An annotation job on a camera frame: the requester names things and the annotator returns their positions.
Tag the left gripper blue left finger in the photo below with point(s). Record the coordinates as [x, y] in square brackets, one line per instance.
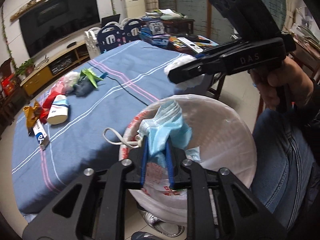
[144, 161]

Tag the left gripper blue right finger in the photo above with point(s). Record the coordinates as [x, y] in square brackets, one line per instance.
[170, 161]

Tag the clear blue plastic bag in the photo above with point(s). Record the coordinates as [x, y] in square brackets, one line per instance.
[193, 154]

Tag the dark blue cloth bundle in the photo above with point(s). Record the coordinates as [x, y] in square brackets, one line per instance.
[83, 87]

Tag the white blue paper cup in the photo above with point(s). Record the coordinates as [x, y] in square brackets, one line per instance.
[58, 112]

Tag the green paper wrapper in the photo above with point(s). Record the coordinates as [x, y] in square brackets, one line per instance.
[91, 76]

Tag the pink white plastic bag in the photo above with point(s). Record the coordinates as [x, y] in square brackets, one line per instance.
[63, 86]

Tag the white blue toothpaste box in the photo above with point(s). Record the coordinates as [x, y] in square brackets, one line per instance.
[41, 135]

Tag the red snack wrapper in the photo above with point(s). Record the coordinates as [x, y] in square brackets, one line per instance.
[47, 105]

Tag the gold foil wrapper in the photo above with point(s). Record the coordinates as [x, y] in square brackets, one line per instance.
[32, 114]

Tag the white tissue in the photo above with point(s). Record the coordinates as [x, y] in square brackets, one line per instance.
[185, 72]

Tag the person right hand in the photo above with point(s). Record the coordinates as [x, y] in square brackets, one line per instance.
[290, 74]

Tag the grey slipper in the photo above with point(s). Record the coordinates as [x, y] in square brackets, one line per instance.
[165, 228]

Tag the white remote control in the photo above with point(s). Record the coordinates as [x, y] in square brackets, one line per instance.
[186, 43]

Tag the white plastic bin liner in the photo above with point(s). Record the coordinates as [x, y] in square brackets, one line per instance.
[220, 134]

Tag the blue striped tablecloth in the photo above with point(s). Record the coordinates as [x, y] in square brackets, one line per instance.
[135, 79]

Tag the dark wooden side table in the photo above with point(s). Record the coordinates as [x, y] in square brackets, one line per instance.
[164, 31]

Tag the blue jeans leg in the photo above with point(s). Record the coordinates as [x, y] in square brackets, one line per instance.
[287, 176]

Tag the white baby fence panel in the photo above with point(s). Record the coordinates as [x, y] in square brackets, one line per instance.
[91, 42]

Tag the navy baby fence panel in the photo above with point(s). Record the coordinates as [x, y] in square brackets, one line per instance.
[111, 35]

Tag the yellow wooden tv cabinet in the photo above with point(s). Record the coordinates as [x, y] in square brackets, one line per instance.
[57, 65]

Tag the black laptop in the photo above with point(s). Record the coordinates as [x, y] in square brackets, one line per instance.
[113, 19]

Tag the green potted plant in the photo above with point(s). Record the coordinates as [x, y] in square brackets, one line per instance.
[25, 69]

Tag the red gift box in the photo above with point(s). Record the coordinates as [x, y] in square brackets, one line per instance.
[8, 85]

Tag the large black television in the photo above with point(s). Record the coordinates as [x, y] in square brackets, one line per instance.
[52, 20]

